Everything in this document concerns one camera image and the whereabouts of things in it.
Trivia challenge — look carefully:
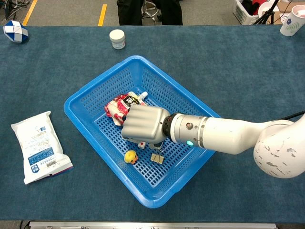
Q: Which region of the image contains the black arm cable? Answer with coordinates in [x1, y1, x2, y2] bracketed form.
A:
[282, 111, 305, 120]

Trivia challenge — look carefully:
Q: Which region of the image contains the blue perforated plastic basket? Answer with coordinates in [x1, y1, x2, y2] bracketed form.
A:
[63, 55, 229, 209]

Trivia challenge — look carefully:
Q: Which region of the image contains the metal swivel stool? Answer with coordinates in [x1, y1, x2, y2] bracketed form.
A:
[142, 0, 163, 23]

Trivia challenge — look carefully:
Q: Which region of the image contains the black tripod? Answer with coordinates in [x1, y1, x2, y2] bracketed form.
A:
[253, 0, 281, 25]

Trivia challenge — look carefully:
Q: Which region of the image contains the yellow toy ball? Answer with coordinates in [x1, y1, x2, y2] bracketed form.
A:
[124, 150, 139, 165]

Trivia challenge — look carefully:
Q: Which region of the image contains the person in black trousers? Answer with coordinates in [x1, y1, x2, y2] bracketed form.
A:
[116, 0, 183, 26]

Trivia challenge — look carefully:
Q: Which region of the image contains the teal felt table cloth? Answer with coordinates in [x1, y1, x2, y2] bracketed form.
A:
[0, 25, 305, 224]

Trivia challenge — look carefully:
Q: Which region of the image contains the white snack bag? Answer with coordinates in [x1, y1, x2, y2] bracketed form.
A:
[10, 111, 74, 185]

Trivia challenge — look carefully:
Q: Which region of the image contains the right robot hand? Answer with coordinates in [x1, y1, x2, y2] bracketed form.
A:
[121, 105, 171, 150]

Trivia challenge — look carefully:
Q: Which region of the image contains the flower print paper cup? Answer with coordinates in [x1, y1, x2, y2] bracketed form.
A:
[280, 4, 305, 37]

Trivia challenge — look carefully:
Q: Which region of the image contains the white round jar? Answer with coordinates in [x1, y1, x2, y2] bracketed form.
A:
[109, 29, 126, 50]

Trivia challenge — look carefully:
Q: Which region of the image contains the red fruit jelly pouch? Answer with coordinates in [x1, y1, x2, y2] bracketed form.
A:
[104, 91, 149, 126]

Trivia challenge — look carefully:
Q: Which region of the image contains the white slotted storage basket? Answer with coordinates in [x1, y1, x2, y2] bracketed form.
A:
[233, 0, 260, 25]

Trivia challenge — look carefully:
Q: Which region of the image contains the blue white snake puzzle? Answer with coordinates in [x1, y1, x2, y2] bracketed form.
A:
[3, 20, 29, 43]

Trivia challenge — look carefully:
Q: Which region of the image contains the gold binder clip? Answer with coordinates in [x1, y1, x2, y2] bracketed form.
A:
[150, 148, 164, 165]

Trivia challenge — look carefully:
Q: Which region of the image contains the aluminium frame rail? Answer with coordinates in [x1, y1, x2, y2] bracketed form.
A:
[28, 220, 277, 229]

